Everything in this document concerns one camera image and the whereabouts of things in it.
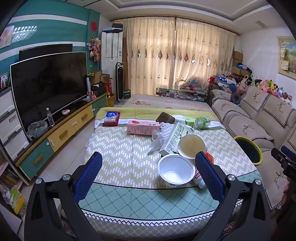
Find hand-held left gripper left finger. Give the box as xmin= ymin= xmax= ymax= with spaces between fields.
xmin=24 ymin=152 xmax=103 ymax=241

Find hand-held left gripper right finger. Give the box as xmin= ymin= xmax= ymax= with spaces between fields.
xmin=195 ymin=152 xmax=271 ymax=241

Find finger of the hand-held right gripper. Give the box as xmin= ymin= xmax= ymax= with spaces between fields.
xmin=280 ymin=146 xmax=296 ymax=161
xmin=271 ymin=148 xmax=289 ymax=168

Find small white bottle red label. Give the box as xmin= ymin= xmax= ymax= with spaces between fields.
xmin=194 ymin=169 xmax=206 ymax=189

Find yellow-rimmed black trash bin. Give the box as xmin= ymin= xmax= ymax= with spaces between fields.
xmin=233 ymin=136 xmax=263 ymax=165

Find white plastic bowl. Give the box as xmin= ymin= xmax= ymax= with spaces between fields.
xmin=157 ymin=154 xmax=196 ymax=187

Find beige paper cup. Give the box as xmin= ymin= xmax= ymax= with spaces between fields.
xmin=178 ymin=134 xmax=208 ymax=160

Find white and green carton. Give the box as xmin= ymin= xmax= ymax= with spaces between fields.
xmin=159 ymin=122 xmax=188 ymax=157

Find clear bottle with green label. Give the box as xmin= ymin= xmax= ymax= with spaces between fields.
xmin=193 ymin=116 xmax=211 ymax=129

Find clear plastic wrapper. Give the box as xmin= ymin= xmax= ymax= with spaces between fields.
xmin=148 ymin=130 xmax=167 ymax=156

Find white foam fruit net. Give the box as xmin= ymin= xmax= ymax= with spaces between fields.
xmin=155 ymin=122 xmax=177 ymax=142

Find pink carton box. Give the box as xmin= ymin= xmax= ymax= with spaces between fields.
xmin=127 ymin=120 xmax=160 ymax=135

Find dark brown ribbed packet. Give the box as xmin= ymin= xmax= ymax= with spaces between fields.
xmin=156 ymin=112 xmax=176 ymax=124

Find chevron patterned tablecloth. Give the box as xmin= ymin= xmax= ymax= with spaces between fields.
xmin=84 ymin=107 xmax=264 ymax=234

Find beige covered sofa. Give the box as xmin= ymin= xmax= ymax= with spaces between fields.
xmin=209 ymin=85 xmax=296 ymax=210

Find teal and yellow television stand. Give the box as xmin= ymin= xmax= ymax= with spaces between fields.
xmin=15 ymin=93 xmax=109 ymax=181

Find red tray box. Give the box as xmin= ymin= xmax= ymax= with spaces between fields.
xmin=102 ymin=111 xmax=121 ymax=127

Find glass bowl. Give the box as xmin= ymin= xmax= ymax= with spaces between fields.
xmin=28 ymin=120 xmax=48 ymax=138

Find pile of plush toys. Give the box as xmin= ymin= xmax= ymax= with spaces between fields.
xmin=236 ymin=74 xmax=294 ymax=105

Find clear water bottle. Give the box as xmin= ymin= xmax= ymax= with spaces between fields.
xmin=46 ymin=108 xmax=55 ymax=127

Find stack of books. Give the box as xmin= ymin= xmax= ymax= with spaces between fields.
xmin=0 ymin=160 xmax=26 ymax=218

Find glass coffee table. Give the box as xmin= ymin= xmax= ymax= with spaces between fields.
xmin=155 ymin=87 xmax=208 ymax=102

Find white drawer unit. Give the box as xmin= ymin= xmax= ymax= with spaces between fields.
xmin=0 ymin=87 xmax=30 ymax=163

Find blue starred bag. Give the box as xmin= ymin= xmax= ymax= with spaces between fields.
xmin=215 ymin=75 xmax=236 ymax=90

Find framed flower painting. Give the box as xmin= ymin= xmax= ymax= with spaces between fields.
xmin=276 ymin=36 xmax=296 ymax=80

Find pile of colourful toys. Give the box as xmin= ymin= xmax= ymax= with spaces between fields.
xmin=179 ymin=77 xmax=206 ymax=92

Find floral beige floor mat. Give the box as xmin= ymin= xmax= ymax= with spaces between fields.
xmin=122 ymin=94 xmax=212 ymax=109

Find large curved television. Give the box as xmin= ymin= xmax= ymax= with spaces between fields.
xmin=10 ymin=52 xmax=88 ymax=137

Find black tower fan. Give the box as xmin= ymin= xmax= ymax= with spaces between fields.
xmin=115 ymin=62 xmax=126 ymax=106

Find open brown cardboard box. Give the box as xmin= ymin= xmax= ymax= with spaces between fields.
xmin=91 ymin=70 xmax=102 ymax=85

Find cream embroidered curtain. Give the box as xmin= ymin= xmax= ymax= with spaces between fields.
xmin=174 ymin=18 xmax=236 ymax=93
xmin=121 ymin=17 xmax=176 ymax=95

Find hanging artificial flowers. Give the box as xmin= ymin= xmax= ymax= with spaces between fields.
xmin=87 ymin=34 xmax=102 ymax=62

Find white standing air conditioner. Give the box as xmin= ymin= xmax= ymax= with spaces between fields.
xmin=101 ymin=27 xmax=124 ymax=95

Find small black television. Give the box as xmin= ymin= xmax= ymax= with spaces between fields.
xmin=19 ymin=44 xmax=73 ymax=61

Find small photo frame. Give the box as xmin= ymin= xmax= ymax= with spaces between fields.
xmin=0 ymin=72 xmax=8 ymax=90

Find pale wall picture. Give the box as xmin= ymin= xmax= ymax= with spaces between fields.
xmin=0 ymin=25 xmax=15 ymax=49

